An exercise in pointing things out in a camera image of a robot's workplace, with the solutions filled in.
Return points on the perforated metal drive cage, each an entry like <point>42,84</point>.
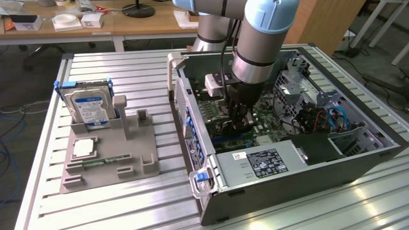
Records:
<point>293,95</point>

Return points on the white paper stack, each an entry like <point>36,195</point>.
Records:
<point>185,20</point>

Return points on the silver CPU chip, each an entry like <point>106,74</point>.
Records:
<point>82,148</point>

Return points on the black round lamp base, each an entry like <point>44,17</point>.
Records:
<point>138,10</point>

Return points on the white box black top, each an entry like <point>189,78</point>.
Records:
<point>26,24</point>

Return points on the blue disk caddy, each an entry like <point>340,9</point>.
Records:
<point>66,84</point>

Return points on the wooden desk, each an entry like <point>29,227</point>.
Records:
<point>144,24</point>

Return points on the silver disk bay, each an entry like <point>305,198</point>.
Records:
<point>357,141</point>

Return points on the wooden cabinet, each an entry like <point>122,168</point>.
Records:
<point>322,24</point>

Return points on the black floor adapter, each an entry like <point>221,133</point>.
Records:
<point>350,52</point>

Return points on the open black PC case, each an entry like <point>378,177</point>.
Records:
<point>288,191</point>

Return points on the small white labelled box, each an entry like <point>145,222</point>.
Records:
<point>92,20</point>

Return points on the hard disk blue label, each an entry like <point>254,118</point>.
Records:
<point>88,107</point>

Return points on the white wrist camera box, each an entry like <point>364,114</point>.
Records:
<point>213,85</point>

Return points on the green motherboard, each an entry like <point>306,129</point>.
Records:
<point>272,119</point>

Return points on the white table frame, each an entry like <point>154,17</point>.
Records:
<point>365,30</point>

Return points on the orange card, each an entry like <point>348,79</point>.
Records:
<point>9,26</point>

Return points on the silver chipset heatsink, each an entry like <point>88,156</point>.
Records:
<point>264,140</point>

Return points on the white round holder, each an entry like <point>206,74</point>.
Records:
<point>66,22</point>

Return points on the grey plastic parts rack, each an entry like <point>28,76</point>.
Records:
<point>108,148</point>

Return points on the black plastic shroud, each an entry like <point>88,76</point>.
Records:
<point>316,148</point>

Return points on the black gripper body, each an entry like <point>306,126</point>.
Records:
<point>246,94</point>

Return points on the low-profile graphics card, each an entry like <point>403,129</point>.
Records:
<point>224,129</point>

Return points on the grey power supply unit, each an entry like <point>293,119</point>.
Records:
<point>272,165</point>

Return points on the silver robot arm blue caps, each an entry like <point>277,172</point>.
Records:
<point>261,48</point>

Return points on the green RAM stick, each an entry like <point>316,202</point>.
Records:
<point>96,163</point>

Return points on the CPU socket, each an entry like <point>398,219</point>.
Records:
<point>221,109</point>

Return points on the blue case latch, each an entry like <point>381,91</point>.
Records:
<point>201,177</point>

